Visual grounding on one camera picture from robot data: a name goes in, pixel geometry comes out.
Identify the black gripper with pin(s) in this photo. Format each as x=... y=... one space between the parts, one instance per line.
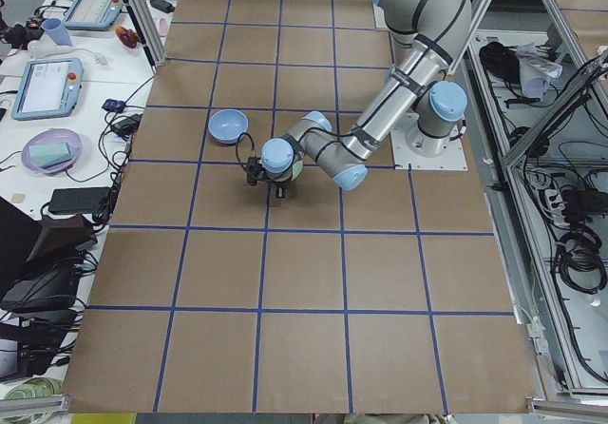
x=280 y=186

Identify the green bowl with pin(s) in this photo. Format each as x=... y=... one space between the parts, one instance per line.
x=296 y=168

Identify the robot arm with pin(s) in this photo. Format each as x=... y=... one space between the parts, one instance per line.
x=438 y=29

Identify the blue bowl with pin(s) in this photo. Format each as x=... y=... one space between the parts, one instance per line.
x=228 y=125

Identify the black power adapter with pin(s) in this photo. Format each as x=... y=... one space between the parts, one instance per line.
x=127 y=125

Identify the small dark blue box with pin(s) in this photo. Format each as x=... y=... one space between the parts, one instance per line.
x=113 y=105

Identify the black flat device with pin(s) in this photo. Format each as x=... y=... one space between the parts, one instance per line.
x=83 y=200

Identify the dark red fruit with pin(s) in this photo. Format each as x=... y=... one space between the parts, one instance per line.
x=128 y=37

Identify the purple plate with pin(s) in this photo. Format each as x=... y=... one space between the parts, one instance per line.
x=54 y=135

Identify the green sponge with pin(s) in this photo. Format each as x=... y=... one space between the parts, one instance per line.
x=47 y=155

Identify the near teach pendant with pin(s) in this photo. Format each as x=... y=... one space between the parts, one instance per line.
x=48 y=89

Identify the teach pendant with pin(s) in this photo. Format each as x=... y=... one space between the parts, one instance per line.
x=48 y=89
x=92 y=14

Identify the black laptop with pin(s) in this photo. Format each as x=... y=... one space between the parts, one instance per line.
x=38 y=259

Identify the far teach pendant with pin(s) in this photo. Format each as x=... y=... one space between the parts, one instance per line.
x=92 y=14

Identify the blue cup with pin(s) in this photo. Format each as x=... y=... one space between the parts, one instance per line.
x=57 y=31

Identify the white paper roll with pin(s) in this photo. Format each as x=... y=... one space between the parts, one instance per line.
x=535 y=71

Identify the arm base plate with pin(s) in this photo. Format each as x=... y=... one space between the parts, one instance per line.
x=412 y=150

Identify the aluminium frame post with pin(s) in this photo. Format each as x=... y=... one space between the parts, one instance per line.
x=142 y=20

